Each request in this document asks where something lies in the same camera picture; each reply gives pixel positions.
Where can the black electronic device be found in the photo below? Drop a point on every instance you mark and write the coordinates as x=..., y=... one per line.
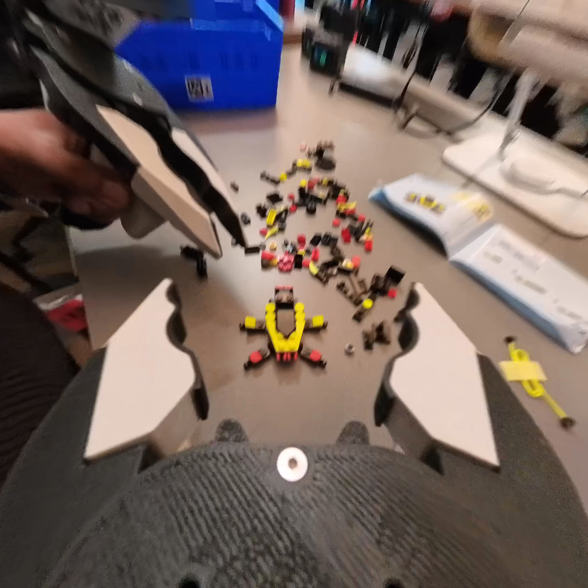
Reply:
x=326, y=53

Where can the lego instruction booklet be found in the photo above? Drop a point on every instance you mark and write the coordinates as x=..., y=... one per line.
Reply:
x=505, y=257

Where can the blue plastic bin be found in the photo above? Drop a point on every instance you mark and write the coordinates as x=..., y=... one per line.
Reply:
x=220, y=55

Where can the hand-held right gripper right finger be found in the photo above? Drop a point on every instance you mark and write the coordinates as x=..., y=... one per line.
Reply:
x=436, y=376

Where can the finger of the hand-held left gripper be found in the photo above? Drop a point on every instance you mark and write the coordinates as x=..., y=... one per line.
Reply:
x=156, y=183
x=200, y=167

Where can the pale board on stand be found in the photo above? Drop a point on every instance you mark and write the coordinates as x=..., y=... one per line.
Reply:
x=542, y=41

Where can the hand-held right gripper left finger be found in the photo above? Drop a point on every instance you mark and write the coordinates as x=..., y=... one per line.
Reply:
x=138, y=376

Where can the pile of lego pieces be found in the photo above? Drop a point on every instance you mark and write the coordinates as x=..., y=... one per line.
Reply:
x=321, y=216

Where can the white stand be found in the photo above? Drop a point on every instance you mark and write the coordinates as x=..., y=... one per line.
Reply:
x=528, y=174

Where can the yellow black red lego model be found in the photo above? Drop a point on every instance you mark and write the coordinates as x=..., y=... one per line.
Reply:
x=285, y=340

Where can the person's left hand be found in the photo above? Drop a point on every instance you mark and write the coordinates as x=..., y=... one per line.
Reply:
x=46, y=160

